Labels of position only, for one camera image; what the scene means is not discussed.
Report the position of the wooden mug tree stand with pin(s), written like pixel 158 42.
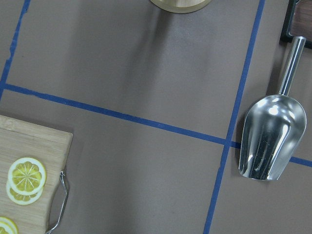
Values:
pixel 181 6

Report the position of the steel metal scoop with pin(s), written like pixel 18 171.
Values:
pixel 273 126

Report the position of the bamboo cutting board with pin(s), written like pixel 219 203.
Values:
pixel 51 147

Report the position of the upper lemon slice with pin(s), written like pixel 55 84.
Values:
pixel 27 176

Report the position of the lower stacked lemon slice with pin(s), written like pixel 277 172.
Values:
pixel 22 199

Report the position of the black framed wooden tray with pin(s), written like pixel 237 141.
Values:
pixel 298 22

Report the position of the separate lemon slice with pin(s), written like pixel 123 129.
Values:
pixel 10 223

